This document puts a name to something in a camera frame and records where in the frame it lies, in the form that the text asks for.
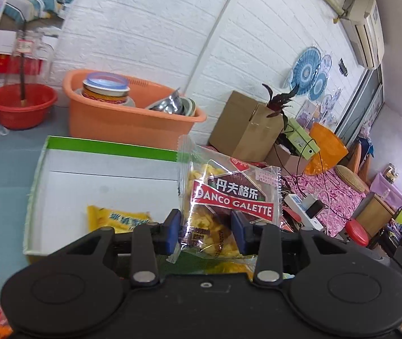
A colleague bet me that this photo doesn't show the steel bowls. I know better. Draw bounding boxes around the steel bowls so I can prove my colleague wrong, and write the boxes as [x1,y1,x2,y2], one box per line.
[147,90,196,116]

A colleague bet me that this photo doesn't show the blue lidded round container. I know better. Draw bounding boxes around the blue lidded round container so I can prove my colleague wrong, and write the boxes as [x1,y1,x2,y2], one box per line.
[81,71,130,104]

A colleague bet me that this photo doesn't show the Danco Galette snack packet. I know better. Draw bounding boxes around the Danco Galette snack packet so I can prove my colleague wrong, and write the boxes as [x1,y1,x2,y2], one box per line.
[176,135,281,260]

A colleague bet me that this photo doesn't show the blue round wall fan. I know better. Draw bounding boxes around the blue round wall fan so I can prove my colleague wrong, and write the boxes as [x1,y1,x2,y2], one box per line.
[289,47,322,96]

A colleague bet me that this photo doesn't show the dark purple plant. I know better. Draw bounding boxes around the dark purple plant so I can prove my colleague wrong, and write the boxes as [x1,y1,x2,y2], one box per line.
[262,83,300,129]

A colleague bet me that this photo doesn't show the orange plastic basin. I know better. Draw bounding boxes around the orange plastic basin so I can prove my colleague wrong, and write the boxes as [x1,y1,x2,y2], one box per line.
[62,69,206,150]

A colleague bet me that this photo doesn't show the white air conditioner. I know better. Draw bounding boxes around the white air conditioner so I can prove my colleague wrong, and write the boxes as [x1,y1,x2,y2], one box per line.
[341,0,385,70]

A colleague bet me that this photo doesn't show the green white cardboard box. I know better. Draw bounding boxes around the green white cardboard box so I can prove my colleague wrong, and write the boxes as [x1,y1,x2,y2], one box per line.
[23,136,179,256]

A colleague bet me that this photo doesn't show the clear glass pitcher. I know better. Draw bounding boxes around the clear glass pitcher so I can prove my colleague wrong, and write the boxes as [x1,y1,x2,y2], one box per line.
[4,28,54,107]

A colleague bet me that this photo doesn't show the brown cardboard box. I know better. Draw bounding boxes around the brown cardboard box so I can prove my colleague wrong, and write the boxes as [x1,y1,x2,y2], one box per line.
[208,91,284,162]

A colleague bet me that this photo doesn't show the white power strip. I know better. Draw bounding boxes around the white power strip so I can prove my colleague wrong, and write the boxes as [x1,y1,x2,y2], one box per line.
[284,194,324,232]

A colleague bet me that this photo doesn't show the orange plastic bag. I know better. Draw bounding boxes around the orange plastic bag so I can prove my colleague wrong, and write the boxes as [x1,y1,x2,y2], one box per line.
[304,123,349,175]

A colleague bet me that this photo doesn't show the red plastic basket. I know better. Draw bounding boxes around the red plastic basket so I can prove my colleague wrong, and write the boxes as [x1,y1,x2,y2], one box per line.
[0,83,58,130]

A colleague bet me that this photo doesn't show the red round stool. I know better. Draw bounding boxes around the red round stool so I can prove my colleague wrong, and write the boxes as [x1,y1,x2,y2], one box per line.
[345,219,370,247]

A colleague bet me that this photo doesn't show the green shoe box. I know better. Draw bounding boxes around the green shoe box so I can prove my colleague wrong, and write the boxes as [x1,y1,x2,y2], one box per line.
[284,118,320,160]

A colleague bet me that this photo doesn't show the yellow snack packet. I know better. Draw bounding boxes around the yellow snack packet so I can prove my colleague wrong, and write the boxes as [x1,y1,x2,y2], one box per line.
[87,205,153,233]

